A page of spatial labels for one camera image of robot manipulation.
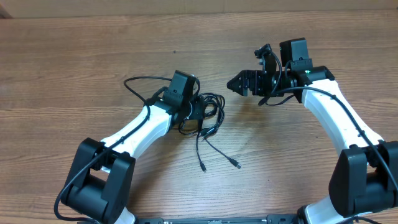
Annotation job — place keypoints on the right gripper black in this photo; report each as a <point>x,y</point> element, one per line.
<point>255,86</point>

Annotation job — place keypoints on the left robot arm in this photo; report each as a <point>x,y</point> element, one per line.
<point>98,184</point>

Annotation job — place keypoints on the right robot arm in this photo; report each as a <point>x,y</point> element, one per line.
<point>365,177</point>

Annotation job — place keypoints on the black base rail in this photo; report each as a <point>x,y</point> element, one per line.
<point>214,221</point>

